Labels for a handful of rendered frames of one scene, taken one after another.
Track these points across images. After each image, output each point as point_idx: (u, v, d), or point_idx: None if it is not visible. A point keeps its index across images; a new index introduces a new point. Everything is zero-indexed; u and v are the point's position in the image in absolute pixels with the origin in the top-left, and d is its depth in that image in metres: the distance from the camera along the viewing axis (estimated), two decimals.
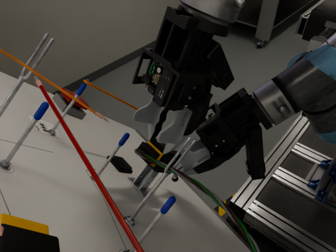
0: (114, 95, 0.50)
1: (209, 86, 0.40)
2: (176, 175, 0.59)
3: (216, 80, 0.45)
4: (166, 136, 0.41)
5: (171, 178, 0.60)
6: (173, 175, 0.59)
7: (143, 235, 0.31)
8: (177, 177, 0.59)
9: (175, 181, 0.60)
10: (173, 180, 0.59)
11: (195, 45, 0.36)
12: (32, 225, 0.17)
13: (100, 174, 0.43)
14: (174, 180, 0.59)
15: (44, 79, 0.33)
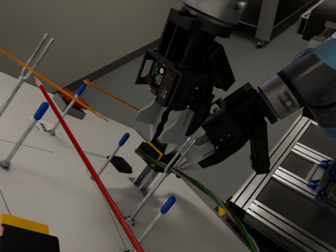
0: (114, 95, 0.50)
1: (211, 87, 0.41)
2: None
3: (218, 81, 0.45)
4: (168, 136, 0.42)
5: (175, 175, 0.60)
6: None
7: (143, 235, 0.31)
8: None
9: (179, 178, 0.60)
10: (177, 176, 0.60)
11: (198, 46, 0.37)
12: (32, 225, 0.17)
13: (100, 174, 0.43)
14: (178, 177, 0.60)
15: (44, 79, 0.33)
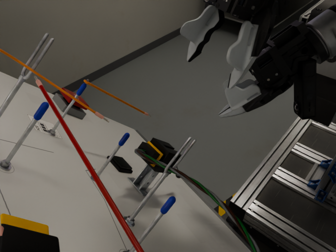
0: (114, 95, 0.50)
1: None
2: None
3: None
4: (235, 56, 0.38)
5: (175, 175, 0.60)
6: None
7: (143, 235, 0.31)
8: None
9: (179, 178, 0.60)
10: (177, 176, 0.60)
11: None
12: (32, 225, 0.17)
13: (100, 174, 0.43)
14: (178, 177, 0.60)
15: (44, 79, 0.33)
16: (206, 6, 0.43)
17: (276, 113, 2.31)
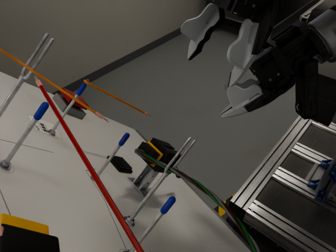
0: (114, 95, 0.50)
1: None
2: None
3: None
4: (235, 54, 0.38)
5: (175, 175, 0.60)
6: None
7: (143, 235, 0.31)
8: None
9: (179, 178, 0.60)
10: (177, 176, 0.60)
11: None
12: (32, 225, 0.17)
13: (100, 174, 0.43)
14: (178, 177, 0.60)
15: (44, 79, 0.33)
16: (206, 4, 0.43)
17: (276, 113, 2.31)
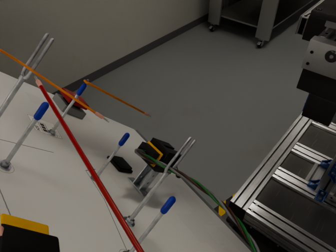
0: (114, 95, 0.50)
1: None
2: None
3: None
4: None
5: (175, 175, 0.60)
6: None
7: (143, 235, 0.31)
8: None
9: (179, 178, 0.60)
10: (177, 176, 0.60)
11: None
12: (32, 225, 0.17)
13: (100, 174, 0.43)
14: (178, 177, 0.60)
15: (44, 79, 0.33)
16: None
17: (276, 113, 2.31)
